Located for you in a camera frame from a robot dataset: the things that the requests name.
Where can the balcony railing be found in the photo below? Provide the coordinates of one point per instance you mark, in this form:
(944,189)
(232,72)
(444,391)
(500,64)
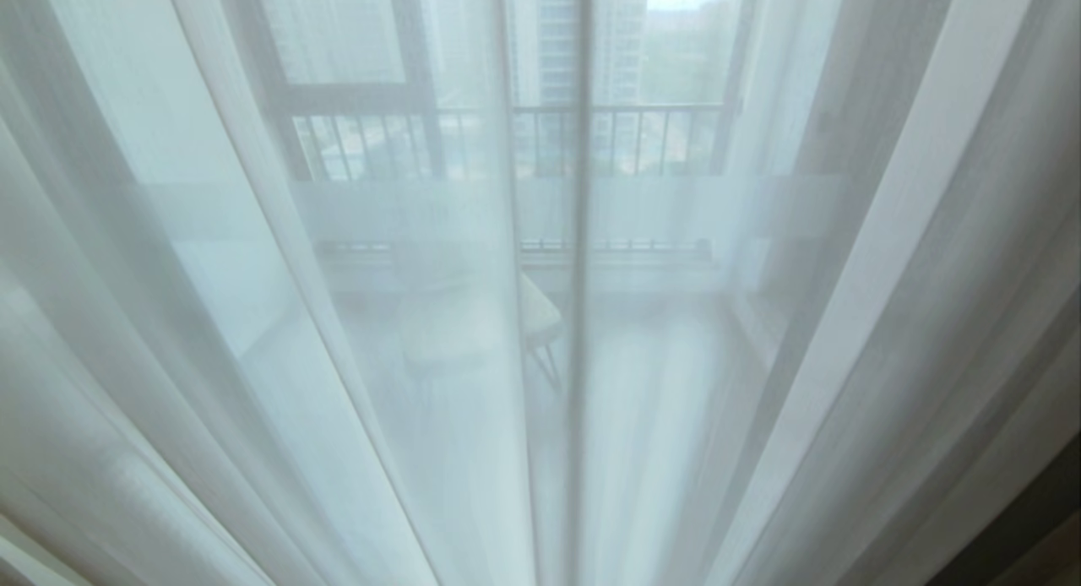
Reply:
(642,138)

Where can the white sheer curtain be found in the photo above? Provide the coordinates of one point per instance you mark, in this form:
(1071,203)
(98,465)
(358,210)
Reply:
(211,316)
(844,316)

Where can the white chair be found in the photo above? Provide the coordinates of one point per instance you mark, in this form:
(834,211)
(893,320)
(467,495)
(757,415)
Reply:
(473,324)

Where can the balcony window frame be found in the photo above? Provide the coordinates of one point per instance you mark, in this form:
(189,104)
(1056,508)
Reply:
(355,96)

